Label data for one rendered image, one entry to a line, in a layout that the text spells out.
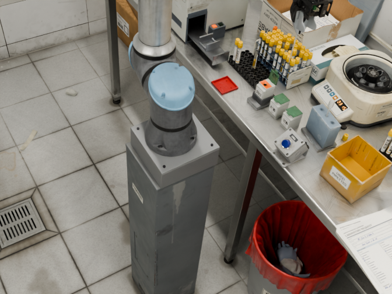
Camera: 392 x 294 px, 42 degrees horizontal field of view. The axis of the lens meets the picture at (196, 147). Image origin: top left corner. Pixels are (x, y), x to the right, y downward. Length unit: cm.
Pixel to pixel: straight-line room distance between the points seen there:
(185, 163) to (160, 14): 41
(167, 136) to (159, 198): 21
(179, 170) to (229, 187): 116
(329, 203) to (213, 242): 98
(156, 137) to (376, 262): 67
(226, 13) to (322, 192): 80
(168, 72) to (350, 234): 65
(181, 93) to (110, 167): 139
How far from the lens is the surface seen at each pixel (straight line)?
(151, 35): 132
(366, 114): 169
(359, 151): 159
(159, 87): 128
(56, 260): 235
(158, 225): 160
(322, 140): 160
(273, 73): 167
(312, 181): 153
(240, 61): 183
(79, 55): 326
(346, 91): 170
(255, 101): 169
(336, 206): 150
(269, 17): 194
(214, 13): 191
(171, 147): 139
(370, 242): 145
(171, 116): 131
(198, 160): 143
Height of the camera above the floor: 203
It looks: 49 degrees down
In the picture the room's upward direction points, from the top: 6 degrees clockwise
